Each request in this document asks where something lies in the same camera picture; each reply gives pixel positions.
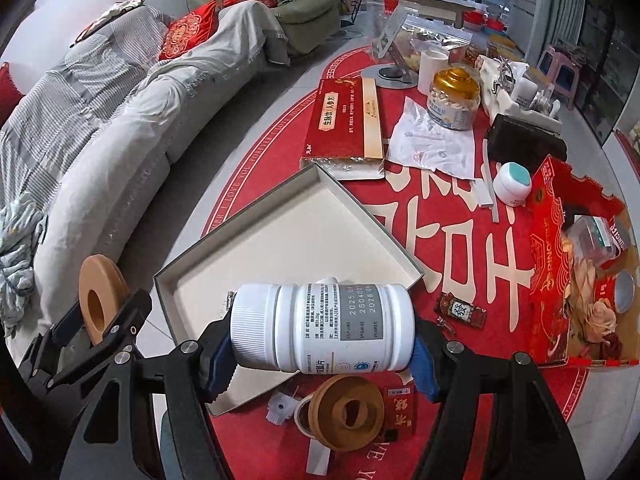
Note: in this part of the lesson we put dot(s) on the jar with gold lid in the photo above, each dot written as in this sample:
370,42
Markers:
454,100

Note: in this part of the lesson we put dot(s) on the white cup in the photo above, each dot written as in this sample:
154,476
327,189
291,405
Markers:
432,72

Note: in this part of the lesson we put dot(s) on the green upholstered stool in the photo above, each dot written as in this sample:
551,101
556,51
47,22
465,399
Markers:
305,15

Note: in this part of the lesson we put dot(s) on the light blue blanket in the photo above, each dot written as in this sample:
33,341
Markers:
20,260

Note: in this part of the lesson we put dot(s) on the grey shallow box tray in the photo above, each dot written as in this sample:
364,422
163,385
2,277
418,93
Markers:
300,230

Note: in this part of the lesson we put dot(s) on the long white bench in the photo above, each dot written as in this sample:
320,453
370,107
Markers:
420,2

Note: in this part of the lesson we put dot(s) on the white bottle holder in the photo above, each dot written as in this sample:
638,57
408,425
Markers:
540,107

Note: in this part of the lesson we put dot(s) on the pink plastic stool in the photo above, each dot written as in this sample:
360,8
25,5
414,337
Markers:
560,70

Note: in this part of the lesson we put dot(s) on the clear zip bag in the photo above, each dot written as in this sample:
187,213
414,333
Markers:
440,35

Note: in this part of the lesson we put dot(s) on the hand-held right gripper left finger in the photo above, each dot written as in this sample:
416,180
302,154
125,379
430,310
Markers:
218,362

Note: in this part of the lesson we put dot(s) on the silver tablet stand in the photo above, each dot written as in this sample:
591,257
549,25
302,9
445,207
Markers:
395,67

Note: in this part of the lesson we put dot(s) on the white jar with teal lid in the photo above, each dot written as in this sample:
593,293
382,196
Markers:
511,184

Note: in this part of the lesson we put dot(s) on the long red box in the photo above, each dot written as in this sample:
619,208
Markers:
340,125

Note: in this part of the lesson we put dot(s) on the can with silver top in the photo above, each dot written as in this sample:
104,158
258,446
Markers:
627,292

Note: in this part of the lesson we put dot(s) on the glass display cabinet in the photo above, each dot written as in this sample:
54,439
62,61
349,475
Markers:
610,35

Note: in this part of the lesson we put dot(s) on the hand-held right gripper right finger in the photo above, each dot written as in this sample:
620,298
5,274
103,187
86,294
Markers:
425,366

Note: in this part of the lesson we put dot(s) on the white tape roll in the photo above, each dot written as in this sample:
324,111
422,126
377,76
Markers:
302,415

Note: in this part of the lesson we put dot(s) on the white pill bottle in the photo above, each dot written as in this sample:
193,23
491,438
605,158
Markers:
320,327

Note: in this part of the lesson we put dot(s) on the white paper strip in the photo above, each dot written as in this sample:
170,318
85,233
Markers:
318,456

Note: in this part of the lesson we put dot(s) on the white stick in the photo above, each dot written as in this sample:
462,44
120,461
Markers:
486,180

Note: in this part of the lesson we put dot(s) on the sofa with grey cover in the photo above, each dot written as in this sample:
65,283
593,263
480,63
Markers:
100,170

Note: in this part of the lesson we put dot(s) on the red basin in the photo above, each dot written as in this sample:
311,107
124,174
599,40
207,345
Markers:
482,22

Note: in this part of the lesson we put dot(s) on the open red gift box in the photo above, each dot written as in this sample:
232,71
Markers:
550,270

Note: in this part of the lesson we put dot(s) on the clear plastic box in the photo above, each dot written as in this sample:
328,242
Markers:
592,237

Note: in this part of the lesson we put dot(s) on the red card packet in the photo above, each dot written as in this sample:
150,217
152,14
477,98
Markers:
400,405

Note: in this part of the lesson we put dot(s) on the white patterned round cushion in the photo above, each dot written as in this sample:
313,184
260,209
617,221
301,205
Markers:
112,15

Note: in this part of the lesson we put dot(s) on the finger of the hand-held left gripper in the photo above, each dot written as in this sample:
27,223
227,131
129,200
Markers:
131,310
62,327

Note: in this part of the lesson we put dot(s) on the black pouch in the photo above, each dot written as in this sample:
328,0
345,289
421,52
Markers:
525,137

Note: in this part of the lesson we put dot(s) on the plain red cushion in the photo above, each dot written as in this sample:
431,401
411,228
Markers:
9,92

